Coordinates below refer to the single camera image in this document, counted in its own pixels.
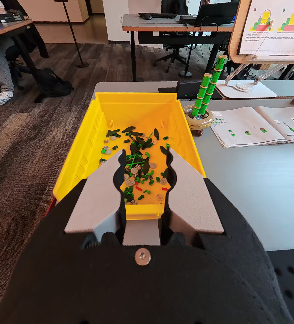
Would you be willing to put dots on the instruction poster on stand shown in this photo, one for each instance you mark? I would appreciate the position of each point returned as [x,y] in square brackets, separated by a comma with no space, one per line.
[248,89]

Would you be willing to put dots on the printed instruction sheet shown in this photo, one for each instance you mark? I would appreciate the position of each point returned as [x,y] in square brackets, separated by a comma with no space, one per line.
[276,38]

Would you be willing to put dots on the green bamboo brick model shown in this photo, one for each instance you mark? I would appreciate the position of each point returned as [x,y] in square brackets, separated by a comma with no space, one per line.
[205,101]

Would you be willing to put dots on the black perforated pad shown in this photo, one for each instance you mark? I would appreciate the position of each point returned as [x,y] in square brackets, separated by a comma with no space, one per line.
[288,278]

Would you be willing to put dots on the grey background desk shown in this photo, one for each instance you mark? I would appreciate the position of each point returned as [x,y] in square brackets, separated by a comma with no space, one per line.
[162,25]

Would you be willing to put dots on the black laptop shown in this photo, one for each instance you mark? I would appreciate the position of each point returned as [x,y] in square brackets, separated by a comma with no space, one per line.
[216,12]

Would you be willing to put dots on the black electronic box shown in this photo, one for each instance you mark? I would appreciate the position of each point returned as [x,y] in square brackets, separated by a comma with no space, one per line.
[187,88]

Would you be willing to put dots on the yellow plastic bin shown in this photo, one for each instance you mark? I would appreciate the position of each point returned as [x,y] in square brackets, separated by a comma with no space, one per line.
[86,151]

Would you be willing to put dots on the black flat case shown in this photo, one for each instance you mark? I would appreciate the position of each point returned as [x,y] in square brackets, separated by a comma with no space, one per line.
[10,16]

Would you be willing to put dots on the black keyboard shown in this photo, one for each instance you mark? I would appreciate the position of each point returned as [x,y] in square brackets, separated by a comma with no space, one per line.
[157,15]

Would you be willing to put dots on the black office chair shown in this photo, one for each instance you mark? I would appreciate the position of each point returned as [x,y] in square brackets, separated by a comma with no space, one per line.
[174,54]

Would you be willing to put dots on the pile of small brick pieces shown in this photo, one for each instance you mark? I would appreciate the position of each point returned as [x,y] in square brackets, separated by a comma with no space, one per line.
[139,144]

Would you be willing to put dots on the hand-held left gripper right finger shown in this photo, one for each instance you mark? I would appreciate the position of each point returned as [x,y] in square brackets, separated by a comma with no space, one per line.
[195,202]

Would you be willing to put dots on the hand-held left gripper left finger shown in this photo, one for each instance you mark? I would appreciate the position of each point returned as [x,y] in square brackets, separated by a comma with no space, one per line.
[96,202]

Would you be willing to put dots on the black pole stand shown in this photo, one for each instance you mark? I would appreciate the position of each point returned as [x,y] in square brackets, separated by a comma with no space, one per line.
[72,33]

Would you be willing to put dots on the background wooden table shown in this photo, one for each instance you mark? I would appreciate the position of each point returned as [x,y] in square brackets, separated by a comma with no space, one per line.
[7,27]

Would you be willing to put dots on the open instruction booklet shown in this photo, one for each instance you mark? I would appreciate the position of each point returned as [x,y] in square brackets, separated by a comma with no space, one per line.
[250,126]

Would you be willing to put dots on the black backpack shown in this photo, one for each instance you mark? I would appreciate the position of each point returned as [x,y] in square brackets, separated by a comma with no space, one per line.
[50,82]

